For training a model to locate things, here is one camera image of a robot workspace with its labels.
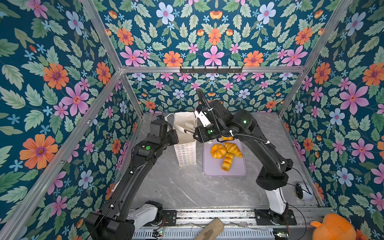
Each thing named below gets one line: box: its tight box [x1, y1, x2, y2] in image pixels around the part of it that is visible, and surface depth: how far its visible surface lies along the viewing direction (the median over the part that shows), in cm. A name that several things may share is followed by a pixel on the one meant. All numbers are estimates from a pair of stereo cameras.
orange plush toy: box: [310, 213, 357, 240], surface depth 67 cm
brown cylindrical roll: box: [194, 218, 225, 240], surface depth 69 cm
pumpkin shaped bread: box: [210, 143, 227, 159], surface depth 97 cm
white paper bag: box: [166, 111, 197, 166], surface depth 80 cm
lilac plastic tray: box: [203, 139, 247, 177], surface depth 92 cm
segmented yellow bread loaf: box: [221, 152, 234, 172], surface depth 89 cm
